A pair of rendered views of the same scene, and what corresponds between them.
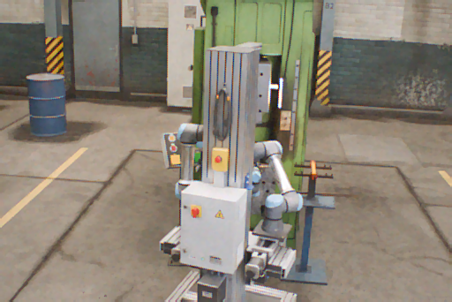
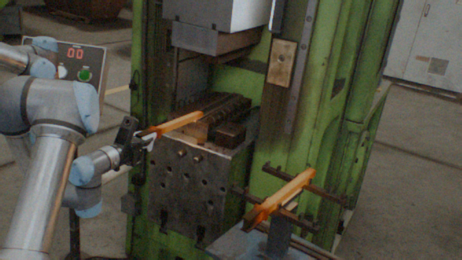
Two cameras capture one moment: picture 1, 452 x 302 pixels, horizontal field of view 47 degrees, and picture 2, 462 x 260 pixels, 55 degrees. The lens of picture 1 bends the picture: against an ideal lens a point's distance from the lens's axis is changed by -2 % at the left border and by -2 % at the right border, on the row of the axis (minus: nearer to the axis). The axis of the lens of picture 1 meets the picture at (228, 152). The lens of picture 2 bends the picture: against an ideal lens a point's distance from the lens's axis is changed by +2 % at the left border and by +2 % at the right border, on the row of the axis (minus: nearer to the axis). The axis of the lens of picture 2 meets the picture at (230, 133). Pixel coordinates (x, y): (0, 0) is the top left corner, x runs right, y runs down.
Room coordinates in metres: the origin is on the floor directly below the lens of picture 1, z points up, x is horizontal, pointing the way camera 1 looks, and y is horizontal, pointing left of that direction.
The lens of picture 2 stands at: (2.95, -1.06, 1.67)
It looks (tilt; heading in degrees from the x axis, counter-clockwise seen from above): 24 degrees down; 26
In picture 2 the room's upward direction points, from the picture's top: 7 degrees clockwise
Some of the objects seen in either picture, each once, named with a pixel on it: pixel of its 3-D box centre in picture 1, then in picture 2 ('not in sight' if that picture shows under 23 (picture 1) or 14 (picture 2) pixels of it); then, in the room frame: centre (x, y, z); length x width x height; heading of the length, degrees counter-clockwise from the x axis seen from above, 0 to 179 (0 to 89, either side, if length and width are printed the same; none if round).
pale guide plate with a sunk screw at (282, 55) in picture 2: (285, 120); (281, 62); (4.47, -0.48, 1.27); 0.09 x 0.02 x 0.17; 92
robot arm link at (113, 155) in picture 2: not in sight; (108, 158); (3.84, -0.21, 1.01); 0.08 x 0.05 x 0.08; 92
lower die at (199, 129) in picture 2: not in sight; (212, 111); (4.54, -0.16, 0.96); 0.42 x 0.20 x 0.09; 2
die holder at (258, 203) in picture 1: (251, 178); (217, 166); (4.55, -0.22, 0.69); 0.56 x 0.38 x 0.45; 2
